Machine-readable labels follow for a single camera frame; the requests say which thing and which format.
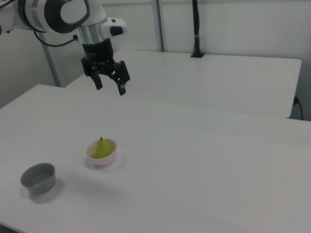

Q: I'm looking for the green pear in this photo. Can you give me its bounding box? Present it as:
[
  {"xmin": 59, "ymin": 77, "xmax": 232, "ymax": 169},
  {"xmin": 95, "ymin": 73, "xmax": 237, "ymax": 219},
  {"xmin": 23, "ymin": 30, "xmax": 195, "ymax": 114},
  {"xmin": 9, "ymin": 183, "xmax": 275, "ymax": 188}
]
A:
[{"xmin": 91, "ymin": 137, "xmax": 113, "ymax": 159}]

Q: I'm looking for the black wall cable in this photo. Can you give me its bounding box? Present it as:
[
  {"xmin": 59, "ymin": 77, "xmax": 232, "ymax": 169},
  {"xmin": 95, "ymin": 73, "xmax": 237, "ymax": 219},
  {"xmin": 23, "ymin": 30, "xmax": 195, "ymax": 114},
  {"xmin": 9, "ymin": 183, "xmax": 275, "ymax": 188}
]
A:
[{"xmin": 294, "ymin": 96, "xmax": 304, "ymax": 120}]

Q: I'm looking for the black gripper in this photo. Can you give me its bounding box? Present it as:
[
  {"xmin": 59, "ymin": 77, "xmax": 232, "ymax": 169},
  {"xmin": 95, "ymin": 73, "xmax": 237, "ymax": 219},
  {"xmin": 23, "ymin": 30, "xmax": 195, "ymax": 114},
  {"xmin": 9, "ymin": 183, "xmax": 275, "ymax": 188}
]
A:
[{"xmin": 81, "ymin": 38, "xmax": 131, "ymax": 96}]

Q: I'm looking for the black camera stand pole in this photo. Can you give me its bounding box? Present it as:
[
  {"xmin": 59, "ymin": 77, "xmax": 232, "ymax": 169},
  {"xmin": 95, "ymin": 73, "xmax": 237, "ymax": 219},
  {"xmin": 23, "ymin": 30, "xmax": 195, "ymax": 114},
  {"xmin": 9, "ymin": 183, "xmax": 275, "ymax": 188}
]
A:
[{"xmin": 190, "ymin": 0, "xmax": 205, "ymax": 58}]

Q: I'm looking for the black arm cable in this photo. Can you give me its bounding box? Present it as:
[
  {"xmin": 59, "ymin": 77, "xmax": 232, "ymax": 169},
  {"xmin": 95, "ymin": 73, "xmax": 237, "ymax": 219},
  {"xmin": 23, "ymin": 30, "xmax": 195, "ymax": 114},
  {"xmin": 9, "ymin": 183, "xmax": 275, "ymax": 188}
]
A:
[{"xmin": 33, "ymin": 30, "xmax": 79, "ymax": 47}]

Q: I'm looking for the grey plastic bowl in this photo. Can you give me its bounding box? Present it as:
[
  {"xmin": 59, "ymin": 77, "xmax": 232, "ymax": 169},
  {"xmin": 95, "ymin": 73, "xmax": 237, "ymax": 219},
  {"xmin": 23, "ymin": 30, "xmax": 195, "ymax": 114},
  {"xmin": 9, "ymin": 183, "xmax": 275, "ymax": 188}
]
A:
[{"xmin": 20, "ymin": 163, "xmax": 57, "ymax": 195}]

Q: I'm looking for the pink plastic bowl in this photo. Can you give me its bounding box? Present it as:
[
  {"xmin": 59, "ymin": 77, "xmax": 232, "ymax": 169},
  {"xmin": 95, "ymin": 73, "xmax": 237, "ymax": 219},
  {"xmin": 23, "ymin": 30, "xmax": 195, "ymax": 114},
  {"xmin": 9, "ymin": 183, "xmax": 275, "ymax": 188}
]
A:
[{"xmin": 86, "ymin": 138, "xmax": 118, "ymax": 167}]

